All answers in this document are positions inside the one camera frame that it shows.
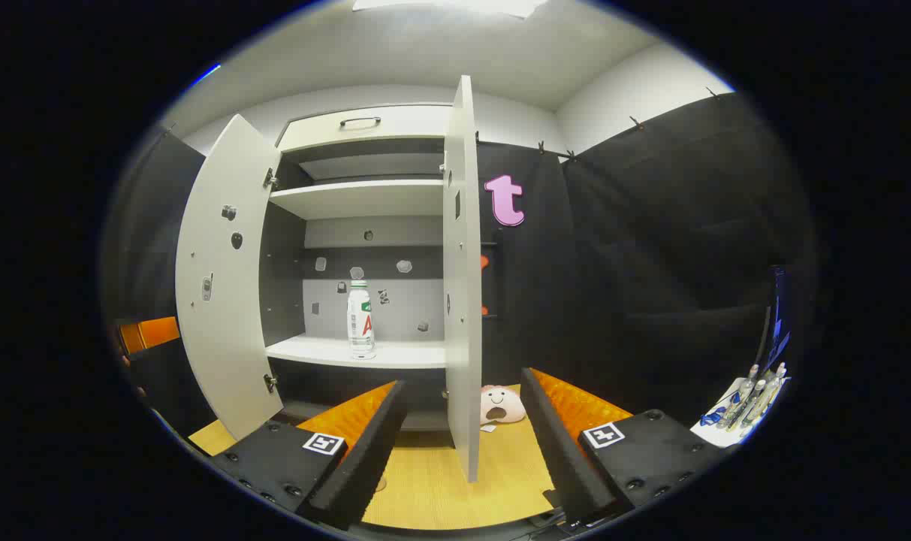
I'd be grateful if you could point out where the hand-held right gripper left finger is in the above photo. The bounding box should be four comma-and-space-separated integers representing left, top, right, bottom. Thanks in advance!
207, 379, 409, 532

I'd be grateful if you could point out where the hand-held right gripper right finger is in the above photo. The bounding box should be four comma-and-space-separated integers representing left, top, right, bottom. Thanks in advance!
520, 367, 734, 527

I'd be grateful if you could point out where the white cabinet door camera sticker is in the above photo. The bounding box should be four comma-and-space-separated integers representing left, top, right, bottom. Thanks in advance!
175, 114, 283, 442

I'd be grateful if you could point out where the white green plastic bottle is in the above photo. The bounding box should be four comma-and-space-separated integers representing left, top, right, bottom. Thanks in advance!
347, 280, 377, 360

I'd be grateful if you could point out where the white cabinet door headphones sticker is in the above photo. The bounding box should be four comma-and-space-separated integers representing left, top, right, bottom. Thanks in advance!
442, 74, 483, 483

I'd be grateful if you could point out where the white grey wooden cabinet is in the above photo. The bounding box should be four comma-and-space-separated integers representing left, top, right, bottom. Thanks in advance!
260, 103, 456, 433

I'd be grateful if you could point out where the white cabinet drawer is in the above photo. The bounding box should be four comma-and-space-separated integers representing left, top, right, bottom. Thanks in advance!
276, 104, 456, 153

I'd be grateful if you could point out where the pink round plush toy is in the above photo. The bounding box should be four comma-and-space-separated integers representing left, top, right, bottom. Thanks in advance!
479, 385, 527, 426

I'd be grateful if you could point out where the white pen tray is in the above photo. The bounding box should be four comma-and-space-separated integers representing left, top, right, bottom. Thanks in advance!
689, 376, 790, 449

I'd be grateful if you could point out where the grey marker pen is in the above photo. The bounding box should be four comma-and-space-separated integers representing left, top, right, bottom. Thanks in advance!
742, 363, 788, 429
729, 379, 769, 431
719, 365, 759, 429

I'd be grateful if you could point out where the black backdrop cloth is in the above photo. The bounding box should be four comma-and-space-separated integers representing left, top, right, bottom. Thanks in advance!
102, 90, 813, 437

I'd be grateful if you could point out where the ceiling light panel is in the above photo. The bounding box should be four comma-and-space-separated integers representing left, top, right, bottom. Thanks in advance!
352, 0, 546, 18

